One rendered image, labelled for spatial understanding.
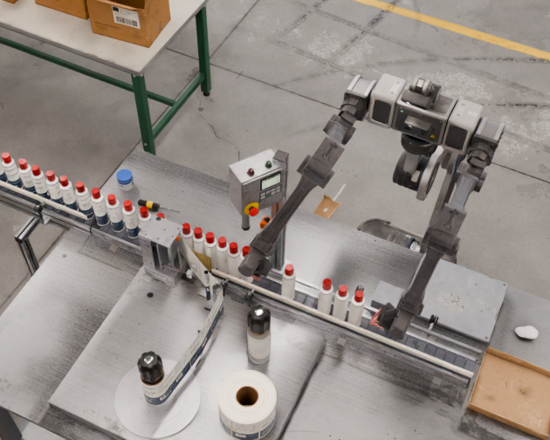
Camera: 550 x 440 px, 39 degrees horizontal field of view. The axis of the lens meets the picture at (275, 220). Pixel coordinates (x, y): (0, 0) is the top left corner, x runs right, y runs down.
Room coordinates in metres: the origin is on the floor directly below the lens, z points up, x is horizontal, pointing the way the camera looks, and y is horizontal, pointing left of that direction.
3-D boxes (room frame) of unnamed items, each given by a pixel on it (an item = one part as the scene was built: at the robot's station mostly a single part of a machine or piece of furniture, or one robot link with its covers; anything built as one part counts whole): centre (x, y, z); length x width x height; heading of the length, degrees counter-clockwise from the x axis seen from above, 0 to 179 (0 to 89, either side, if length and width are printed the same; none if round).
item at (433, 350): (1.71, 0.00, 0.86); 1.65 x 0.08 x 0.04; 66
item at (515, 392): (1.31, -0.91, 0.85); 0.30 x 0.26 x 0.04; 66
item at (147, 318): (1.35, 0.30, 0.86); 0.80 x 0.67 x 0.05; 66
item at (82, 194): (2.06, 0.79, 0.98); 0.05 x 0.05 x 0.20
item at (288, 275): (1.68, -0.06, 0.98); 0.05 x 0.05 x 0.20
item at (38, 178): (2.15, 0.99, 0.98); 0.05 x 0.05 x 0.20
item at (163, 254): (1.80, 0.43, 1.01); 0.14 x 0.13 x 0.26; 66
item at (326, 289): (1.62, -0.20, 0.98); 0.05 x 0.05 x 0.20
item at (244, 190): (1.83, 0.07, 1.38); 0.17 x 0.10 x 0.19; 121
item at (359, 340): (1.71, 0.00, 0.85); 1.65 x 0.11 x 0.05; 66
